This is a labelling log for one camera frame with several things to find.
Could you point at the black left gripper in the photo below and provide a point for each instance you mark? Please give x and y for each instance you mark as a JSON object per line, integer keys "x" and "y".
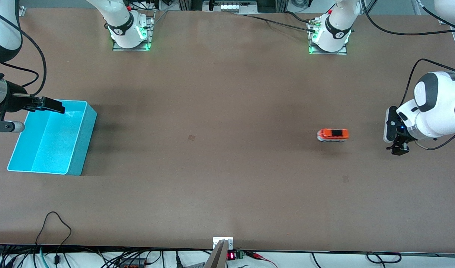
{"x": 400, "y": 147}

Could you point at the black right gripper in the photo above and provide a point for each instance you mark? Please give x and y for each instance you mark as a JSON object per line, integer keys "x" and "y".
{"x": 15, "y": 99}

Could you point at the orange toy bus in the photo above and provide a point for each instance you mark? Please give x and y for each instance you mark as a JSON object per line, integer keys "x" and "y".
{"x": 328, "y": 133}

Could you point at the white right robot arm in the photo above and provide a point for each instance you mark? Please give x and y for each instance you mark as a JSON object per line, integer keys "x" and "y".
{"x": 2, "y": 33}

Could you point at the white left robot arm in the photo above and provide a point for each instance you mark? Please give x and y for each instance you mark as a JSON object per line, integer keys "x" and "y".
{"x": 439, "y": 108}

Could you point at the blue plastic box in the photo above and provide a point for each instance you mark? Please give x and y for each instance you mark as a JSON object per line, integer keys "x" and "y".
{"x": 52, "y": 145}

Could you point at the red clip lead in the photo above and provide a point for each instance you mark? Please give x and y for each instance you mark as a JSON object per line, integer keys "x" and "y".
{"x": 259, "y": 257}

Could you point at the red digit display module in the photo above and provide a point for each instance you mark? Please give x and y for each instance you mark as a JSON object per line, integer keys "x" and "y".
{"x": 231, "y": 255}

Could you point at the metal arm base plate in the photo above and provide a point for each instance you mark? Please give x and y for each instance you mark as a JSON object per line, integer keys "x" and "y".
{"x": 342, "y": 50}
{"x": 151, "y": 33}

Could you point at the white metal bracket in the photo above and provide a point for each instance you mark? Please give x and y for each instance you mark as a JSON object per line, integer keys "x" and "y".
{"x": 217, "y": 241}

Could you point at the aluminium frame rack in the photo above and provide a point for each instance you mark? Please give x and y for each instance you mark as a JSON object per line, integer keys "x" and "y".
{"x": 231, "y": 5}

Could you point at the grey camera mount bar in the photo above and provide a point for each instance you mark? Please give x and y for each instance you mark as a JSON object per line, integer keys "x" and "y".
{"x": 217, "y": 257}

